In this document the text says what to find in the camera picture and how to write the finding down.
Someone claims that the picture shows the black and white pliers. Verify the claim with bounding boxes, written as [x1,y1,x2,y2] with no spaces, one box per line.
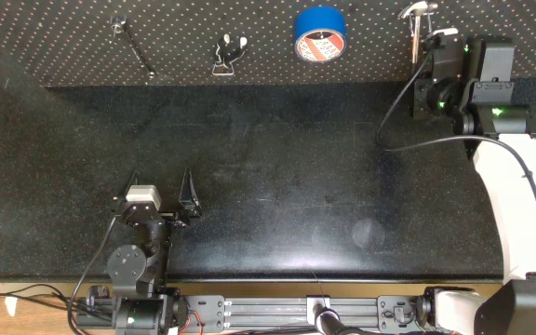
[211,33,249,75]

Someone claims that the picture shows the black pegboard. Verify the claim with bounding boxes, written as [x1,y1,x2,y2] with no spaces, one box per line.
[0,0,536,88]

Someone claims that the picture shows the mounting rail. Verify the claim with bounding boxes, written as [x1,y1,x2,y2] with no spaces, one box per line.
[74,286,436,335]

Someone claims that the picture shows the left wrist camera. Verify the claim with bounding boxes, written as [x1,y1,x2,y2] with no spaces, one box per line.
[125,184,163,210]

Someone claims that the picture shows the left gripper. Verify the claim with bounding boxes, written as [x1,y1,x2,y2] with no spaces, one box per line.
[112,167,204,229]

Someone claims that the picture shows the metal hook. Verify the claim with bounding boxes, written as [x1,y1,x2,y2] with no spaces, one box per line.
[407,8,436,36]
[211,60,235,76]
[109,16,127,36]

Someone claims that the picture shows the roll of blue tape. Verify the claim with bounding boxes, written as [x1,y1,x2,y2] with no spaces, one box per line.
[293,6,347,64]

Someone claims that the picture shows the hammer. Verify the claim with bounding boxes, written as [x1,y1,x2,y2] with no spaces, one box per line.
[397,0,439,66]

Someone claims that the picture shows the black cable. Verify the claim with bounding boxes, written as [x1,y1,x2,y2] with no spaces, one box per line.
[374,48,532,181]
[66,216,118,335]

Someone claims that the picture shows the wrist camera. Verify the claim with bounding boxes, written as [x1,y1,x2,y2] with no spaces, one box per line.
[425,26,460,41]
[125,184,163,210]

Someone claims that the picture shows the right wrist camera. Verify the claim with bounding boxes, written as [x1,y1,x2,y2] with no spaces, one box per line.
[425,26,460,41]

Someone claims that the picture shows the wrench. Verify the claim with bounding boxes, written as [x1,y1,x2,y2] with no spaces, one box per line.
[109,16,157,79]

